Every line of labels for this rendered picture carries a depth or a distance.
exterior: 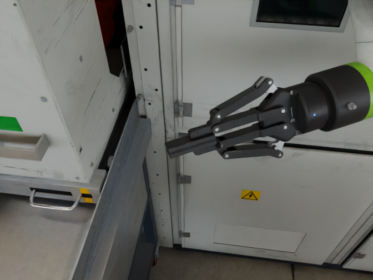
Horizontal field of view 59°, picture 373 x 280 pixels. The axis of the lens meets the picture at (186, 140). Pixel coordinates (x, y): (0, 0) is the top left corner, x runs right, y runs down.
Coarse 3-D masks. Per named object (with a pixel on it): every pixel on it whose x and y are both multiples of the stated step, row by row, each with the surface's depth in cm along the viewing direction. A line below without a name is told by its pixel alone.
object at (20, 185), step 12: (0, 180) 68; (12, 180) 68; (24, 180) 67; (36, 180) 67; (48, 180) 67; (60, 180) 67; (96, 180) 67; (0, 192) 72; (12, 192) 72; (24, 192) 71; (36, 192) 70; (48, 192) 70; (60, 192) 69; (96, 192) 67
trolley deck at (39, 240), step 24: (120, 120) 90; (144, 120) 90; (144, 144) 87; (120, 192) 75; (0, 216) 71; (24, 216) 71; (48, 216) 71; (72, 216) 71; (120, 216) 70; (0, 240) 67; (24, 240) 67; (48, 240) 67; (72, 240) 67; (120, 240) 72; (0, 264) 64; (24, 264) 64; (48, 264) 64; (96, 264) 64
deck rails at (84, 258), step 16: (128, 128) 82; (128, 144) 83; (112, 176) 72; (112, 192) 73; (96, 208) 64; (96, 224) 65; (80, 240) 67; (96, 240) 66; (80, 256) 58; (80, 272) 59
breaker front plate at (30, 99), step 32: (0, 0) 39; (0, 32) 42; (0, 64) 46; (32, 64) 46; (0, 96) 51; (32, 96) 50; (32, 128) 56; (64, 128) 55; (0, 160) 65; (64, 160) 62
